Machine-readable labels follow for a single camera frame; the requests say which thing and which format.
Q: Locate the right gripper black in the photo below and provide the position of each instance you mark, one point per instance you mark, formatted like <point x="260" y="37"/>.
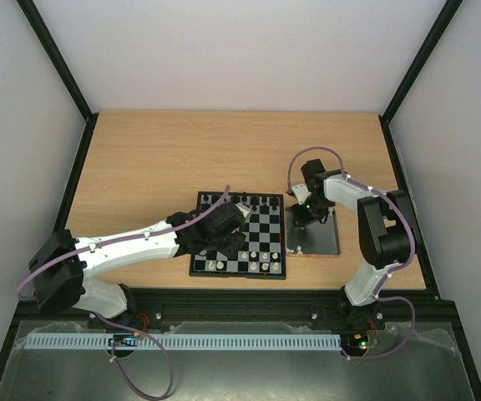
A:
<point x="307" y="215"/>

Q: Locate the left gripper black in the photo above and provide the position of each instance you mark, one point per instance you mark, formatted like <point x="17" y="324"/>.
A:
<point x="231" y="250"/>

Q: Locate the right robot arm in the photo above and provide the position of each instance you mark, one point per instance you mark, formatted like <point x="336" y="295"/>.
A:
<point x="385" y="233"/>

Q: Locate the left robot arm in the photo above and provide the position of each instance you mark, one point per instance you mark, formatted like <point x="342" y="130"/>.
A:
<point x="66" y="269"/>

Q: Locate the metal tray wooden rim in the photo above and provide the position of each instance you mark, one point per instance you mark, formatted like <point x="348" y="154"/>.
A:
<point x="316" y="239"/>

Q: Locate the black rook right corner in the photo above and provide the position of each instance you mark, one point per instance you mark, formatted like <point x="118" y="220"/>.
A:
<point x="274" y="202"/>

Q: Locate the black white chessboard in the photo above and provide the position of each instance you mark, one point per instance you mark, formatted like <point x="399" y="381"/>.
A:
<point x="265" y="232"/>

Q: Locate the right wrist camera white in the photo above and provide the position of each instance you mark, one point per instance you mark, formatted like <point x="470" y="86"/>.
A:
<point x="300" y="192"/>

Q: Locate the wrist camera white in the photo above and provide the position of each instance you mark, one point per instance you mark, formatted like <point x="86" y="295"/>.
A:
<point x="300" y="192"/>
<point x="245" y="210"/>

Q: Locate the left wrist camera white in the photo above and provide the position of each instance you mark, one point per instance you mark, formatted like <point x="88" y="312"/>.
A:
<point x="245" y="210"/>

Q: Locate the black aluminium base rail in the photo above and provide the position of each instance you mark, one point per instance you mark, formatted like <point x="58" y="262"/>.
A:
<point x="318" y="309"/>

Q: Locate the purple cable floor loop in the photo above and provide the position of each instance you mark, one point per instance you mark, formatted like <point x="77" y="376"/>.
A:
<point x="145" y="368"/>

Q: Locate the white slotted cable duct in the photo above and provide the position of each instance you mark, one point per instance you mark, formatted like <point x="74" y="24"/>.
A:
<point x="185" y="342"/>

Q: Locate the black frame post right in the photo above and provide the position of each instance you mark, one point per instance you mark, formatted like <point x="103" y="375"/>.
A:
<point x="435" y="33"/>

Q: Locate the black frame post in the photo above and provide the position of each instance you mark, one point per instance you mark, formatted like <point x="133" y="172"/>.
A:
<point x="435" y="33"/>
<point x="40" y="28"/>

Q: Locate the black frame post left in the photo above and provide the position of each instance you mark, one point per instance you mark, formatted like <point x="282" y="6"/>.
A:
<point x="40" y="28"/>

